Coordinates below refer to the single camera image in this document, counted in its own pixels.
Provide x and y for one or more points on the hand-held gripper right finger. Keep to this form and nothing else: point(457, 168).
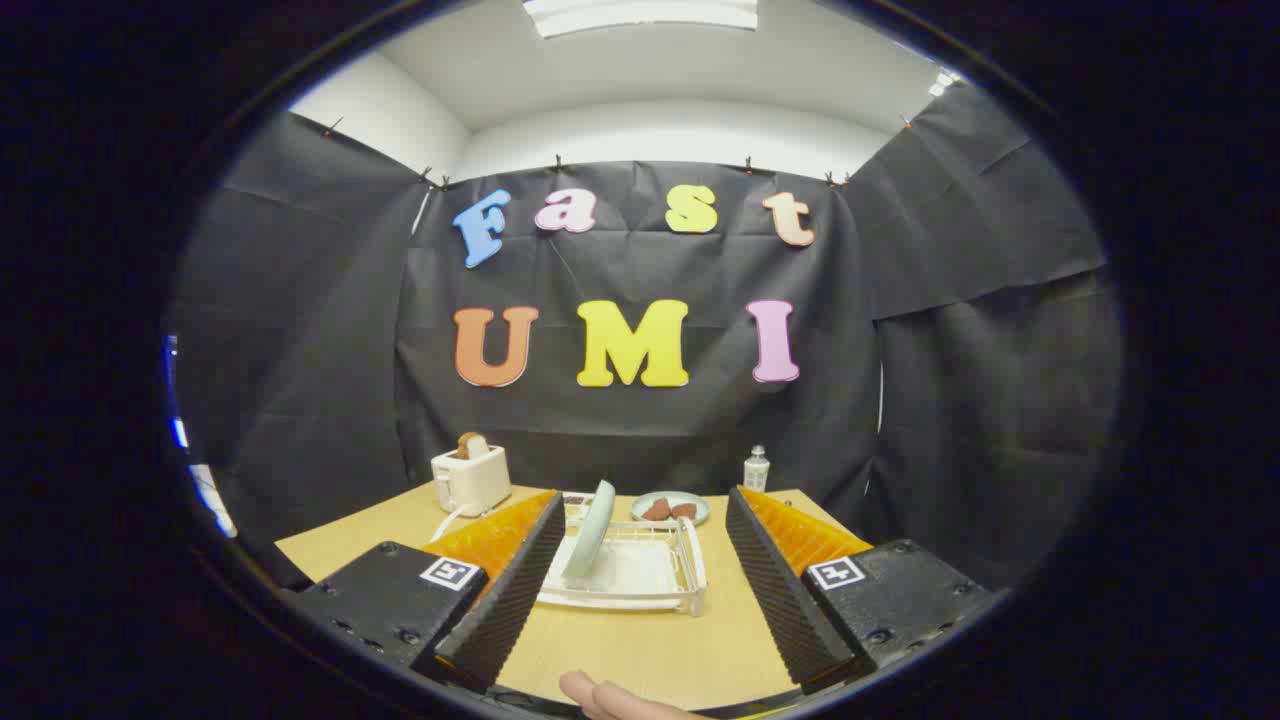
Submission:
point(780, 590)

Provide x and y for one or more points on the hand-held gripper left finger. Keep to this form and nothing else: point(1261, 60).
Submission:
point(510, 590)

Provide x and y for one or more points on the pale green plate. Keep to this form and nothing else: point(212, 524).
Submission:
point(592, 530)

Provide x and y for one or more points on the white dish rack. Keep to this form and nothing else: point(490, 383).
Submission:
point(640, 575)

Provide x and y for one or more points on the small plate with meat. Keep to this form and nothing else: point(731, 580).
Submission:
point(702, 510)

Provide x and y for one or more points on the white toaster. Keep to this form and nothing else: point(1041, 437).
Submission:
point(475, 482)

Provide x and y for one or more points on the green drink bottle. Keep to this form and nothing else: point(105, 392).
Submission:
point(756, 473)

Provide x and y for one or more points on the bread slice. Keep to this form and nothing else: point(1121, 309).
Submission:
point(474, 445)

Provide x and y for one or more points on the black backdrop cloth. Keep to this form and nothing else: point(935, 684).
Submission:
point(300, 350)

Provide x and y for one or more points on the computer monitor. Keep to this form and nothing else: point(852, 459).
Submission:
point(172, 390)

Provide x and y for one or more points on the ceiling light panel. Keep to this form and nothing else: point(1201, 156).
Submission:
point(640, 14)

